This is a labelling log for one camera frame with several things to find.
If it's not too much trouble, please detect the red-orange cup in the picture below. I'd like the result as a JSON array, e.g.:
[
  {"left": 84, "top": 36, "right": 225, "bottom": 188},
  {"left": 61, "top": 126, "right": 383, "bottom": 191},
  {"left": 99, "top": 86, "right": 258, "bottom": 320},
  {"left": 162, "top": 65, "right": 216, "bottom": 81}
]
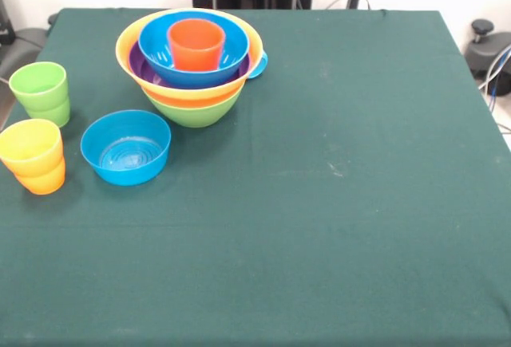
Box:
[{"left": 166, "top": 19, "right": 227, "bottom": 73}]

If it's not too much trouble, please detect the large blue bowl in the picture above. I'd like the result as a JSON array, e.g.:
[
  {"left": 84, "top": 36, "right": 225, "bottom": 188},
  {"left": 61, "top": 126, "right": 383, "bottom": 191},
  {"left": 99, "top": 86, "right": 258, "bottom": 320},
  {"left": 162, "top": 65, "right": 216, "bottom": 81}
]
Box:
[{"left": 137, "top": 10, "right": 251, "bottom": 89}]

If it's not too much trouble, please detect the purple bowl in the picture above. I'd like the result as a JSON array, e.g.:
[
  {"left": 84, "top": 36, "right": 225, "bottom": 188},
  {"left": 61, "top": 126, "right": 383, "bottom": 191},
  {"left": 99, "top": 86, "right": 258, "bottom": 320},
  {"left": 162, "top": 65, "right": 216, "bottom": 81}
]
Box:
[{"left": 128, "top": 39, "right": 251, "bottom": 91}]

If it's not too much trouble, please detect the yellow bowl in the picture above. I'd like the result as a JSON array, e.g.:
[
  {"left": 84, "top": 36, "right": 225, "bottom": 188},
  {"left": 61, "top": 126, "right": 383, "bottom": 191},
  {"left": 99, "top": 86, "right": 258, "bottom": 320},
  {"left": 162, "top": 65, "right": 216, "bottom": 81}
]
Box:
[{"left": 114, "top": 6, "right": 264, "bottom": 109}]

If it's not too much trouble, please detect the green cup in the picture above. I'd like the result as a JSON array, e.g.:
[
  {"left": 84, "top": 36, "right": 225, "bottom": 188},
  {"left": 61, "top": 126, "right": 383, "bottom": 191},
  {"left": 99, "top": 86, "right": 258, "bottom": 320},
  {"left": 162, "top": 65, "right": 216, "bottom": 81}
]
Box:
[
  {"left": 8, "top": 61, "right": 69, "bottom": 115},
  {"left": 27, "top": 97, "right": 72, "bottom": 128}
]

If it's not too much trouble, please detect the green bowl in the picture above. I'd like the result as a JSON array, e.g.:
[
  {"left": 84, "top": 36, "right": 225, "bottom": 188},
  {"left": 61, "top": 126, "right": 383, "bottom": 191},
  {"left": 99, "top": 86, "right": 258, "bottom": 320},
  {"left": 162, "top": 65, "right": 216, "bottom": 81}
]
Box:
[{"left": 145, "top": 83, "right": 244, "bottom": 129}]

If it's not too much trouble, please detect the blue cup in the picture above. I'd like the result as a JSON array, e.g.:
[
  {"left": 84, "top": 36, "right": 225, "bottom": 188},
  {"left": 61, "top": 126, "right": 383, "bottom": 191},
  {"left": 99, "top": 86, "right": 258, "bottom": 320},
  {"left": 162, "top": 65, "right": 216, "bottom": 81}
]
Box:
[{"left": 245, "top": 49, "right": 269, "bottom": 81}]

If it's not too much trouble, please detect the dark green table cloth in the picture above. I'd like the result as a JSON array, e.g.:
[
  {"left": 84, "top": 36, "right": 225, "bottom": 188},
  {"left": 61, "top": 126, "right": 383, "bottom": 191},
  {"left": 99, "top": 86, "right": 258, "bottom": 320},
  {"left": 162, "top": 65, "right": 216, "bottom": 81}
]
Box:
[{"left": 0, "top": 6, "right": 511, "bottom": 347}]

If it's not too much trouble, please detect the small blue bowl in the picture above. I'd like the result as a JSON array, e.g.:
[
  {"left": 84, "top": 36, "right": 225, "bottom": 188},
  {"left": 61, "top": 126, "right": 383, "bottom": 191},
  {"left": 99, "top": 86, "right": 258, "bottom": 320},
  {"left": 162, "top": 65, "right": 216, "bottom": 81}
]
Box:
[{"left": 80, "top": 109, "right": 172, "bottom": 187}]

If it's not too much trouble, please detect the orange cup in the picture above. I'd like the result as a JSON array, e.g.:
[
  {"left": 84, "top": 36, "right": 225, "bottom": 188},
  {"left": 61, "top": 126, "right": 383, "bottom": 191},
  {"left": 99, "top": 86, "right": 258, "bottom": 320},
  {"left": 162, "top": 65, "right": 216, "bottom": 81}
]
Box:
[{"left": 14, "top": 159, "right": 66, "bottom": 196}]

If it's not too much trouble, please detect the yellow cup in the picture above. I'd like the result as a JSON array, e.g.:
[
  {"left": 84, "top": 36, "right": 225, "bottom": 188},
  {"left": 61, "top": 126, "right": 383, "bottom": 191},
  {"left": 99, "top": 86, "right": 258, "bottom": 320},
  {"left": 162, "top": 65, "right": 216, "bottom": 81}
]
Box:
[{"left": 0, "top": 118, "right": 65, "bottom": 179}]

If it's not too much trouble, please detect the black stand with knob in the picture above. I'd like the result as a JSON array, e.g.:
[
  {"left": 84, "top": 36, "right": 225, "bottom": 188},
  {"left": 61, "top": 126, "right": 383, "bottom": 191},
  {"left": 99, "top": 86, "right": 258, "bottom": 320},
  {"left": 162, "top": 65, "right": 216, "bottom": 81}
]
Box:
[{"left": 465, "top": 18, "right": 511, "bottom": 97}]

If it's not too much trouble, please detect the dark equipment box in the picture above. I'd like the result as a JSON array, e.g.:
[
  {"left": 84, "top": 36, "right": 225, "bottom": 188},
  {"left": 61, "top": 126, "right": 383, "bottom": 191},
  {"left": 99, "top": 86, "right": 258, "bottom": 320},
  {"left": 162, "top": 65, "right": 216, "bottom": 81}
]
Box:
[{"left": 0, "top": 0, "right": 17, "bottom": 47}]

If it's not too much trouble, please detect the blue cable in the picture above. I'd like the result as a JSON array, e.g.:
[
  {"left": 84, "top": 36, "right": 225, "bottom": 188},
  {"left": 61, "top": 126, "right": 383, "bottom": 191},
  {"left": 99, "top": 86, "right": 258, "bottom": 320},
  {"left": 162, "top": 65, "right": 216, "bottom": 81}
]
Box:
[{"left": 477, "top": 41, "right": 511, "bottom": 99}]

